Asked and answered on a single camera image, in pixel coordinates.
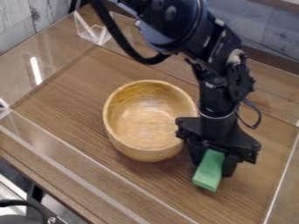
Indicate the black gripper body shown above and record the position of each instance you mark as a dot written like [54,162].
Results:
[219,133]

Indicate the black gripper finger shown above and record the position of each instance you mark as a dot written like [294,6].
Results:
[232,160]
[196,149]

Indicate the green rectangular stick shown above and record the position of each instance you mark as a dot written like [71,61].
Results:
[207,175]

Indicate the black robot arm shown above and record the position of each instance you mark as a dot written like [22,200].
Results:
[180,27]

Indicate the wooden bowl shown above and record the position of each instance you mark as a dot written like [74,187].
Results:
[139,116]

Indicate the clear acrylic enclosure wall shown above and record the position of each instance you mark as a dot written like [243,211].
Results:
[56,79]

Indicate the black table leg bracket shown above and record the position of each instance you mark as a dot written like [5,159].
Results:
[47,216]

